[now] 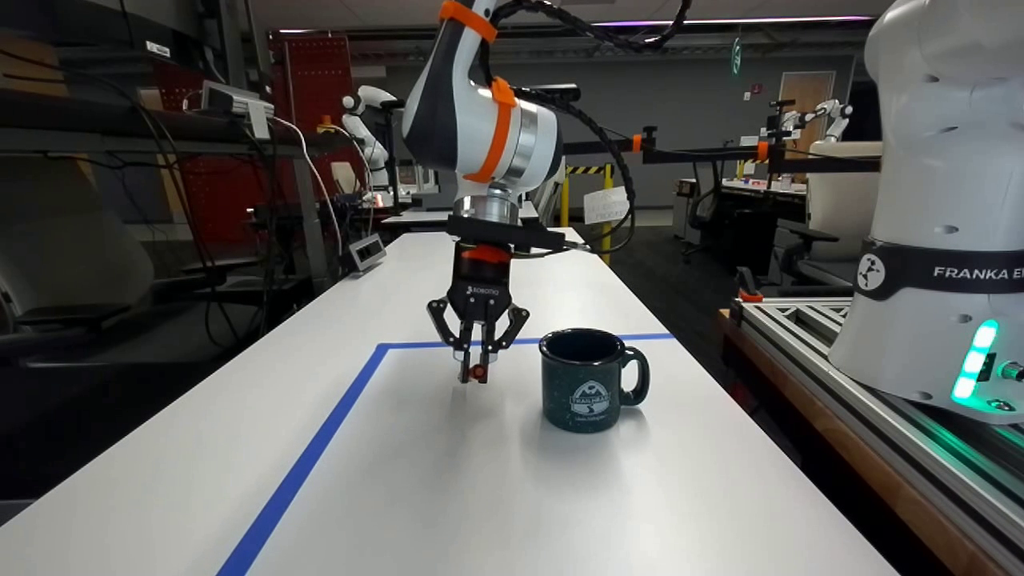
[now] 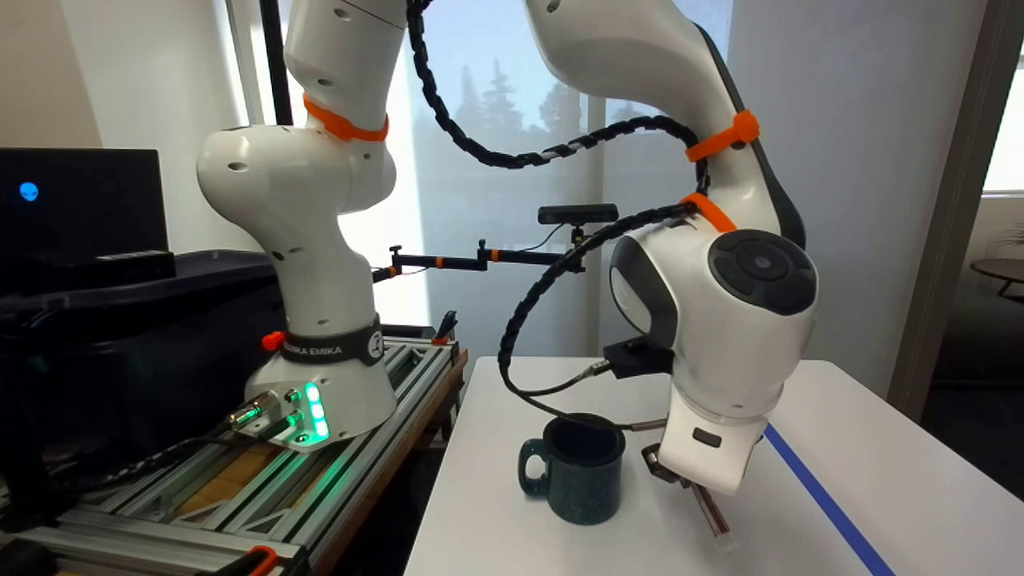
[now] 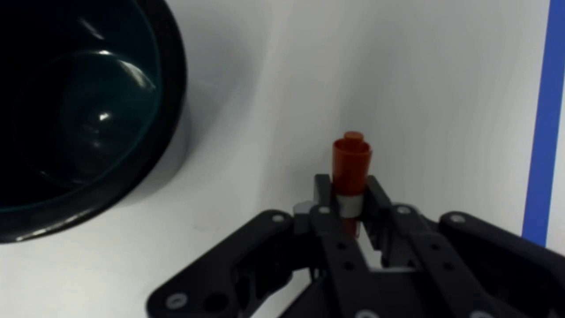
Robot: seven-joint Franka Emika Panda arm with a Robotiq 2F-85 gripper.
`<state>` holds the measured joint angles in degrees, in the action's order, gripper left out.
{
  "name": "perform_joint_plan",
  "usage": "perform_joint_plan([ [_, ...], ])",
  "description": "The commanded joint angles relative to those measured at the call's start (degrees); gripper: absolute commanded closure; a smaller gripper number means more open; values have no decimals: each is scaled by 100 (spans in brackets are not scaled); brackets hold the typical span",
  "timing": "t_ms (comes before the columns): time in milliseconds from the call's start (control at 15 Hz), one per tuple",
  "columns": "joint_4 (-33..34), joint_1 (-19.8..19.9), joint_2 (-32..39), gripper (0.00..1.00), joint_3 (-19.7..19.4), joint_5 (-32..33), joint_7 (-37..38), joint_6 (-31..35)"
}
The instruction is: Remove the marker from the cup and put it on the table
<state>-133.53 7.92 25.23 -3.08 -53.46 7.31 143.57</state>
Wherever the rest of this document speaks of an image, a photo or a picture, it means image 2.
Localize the blue tape line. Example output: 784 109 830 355
761 421 896 576

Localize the black vertical pole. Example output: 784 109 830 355
255 0 296 129

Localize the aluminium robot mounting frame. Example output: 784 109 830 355
18 328 475 576

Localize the black equipment cart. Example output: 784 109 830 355
0 250 296 531

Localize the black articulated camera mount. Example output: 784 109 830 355
372 224 593 286

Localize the black braided cable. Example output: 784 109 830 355
401 0 710 402

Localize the orange black clamp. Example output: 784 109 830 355
247 541 286 576

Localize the dark green mug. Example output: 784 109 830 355
514 408 630 528

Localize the round wooden table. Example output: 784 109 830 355
966 254 1024 303

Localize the black stereo camera bar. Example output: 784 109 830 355
534 202 620 227

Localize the black monitor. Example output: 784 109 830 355
0 148 178 286

